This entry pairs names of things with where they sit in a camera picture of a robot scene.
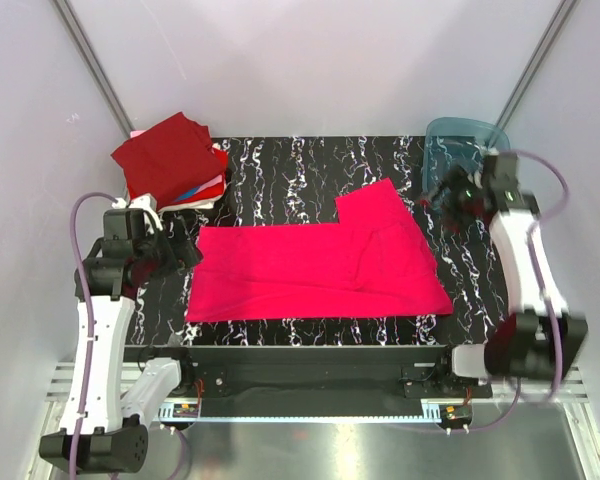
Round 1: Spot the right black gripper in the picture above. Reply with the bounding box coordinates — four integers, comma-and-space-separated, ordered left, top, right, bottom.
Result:
414, 162, 485, 235

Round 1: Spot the bright pink t shirt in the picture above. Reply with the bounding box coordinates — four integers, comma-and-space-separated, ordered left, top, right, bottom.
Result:
185, 179, 453, 323

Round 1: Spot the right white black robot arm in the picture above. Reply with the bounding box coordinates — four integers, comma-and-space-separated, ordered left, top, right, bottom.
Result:
421, 149, 588, 402

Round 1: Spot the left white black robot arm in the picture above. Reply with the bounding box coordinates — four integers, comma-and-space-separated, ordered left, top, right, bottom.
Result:
39, 208, 202, 479

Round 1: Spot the stack of folded t shirts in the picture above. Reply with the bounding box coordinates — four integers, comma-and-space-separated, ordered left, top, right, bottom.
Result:
130, 130, 229, 212

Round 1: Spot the teal translucent plastic bin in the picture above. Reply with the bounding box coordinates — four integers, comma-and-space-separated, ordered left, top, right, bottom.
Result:
421, 117, 510, 193

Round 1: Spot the folded dark red t shirt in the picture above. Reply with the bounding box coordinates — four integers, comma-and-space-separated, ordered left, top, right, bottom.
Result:
112, 112, 226, 207

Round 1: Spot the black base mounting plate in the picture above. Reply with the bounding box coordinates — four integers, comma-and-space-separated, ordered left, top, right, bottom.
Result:
144, 344, 481, 419

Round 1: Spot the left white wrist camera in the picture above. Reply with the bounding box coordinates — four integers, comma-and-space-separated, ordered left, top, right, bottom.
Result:
111, 194, 163, 230

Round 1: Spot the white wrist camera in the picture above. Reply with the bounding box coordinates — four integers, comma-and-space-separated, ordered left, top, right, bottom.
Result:
111, 194, 163, 230
470, 156, 497, 191

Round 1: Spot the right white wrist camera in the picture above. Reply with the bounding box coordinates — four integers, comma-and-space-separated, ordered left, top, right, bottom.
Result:
470, 156, 497, 191

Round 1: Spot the aluminium frame rail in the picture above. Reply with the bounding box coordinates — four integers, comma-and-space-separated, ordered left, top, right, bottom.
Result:
44, 359, 591, 426

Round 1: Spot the right aluminium corner post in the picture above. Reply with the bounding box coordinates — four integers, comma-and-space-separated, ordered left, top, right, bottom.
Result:
496, 0, 580, 130

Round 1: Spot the aluminium corner post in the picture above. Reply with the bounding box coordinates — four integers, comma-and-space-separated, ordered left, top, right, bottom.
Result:
496, 0, 580, 130
50, 0, 134, 137

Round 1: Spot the left aluminium corner post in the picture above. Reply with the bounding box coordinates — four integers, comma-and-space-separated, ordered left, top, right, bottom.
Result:
50, 0, 134, 137

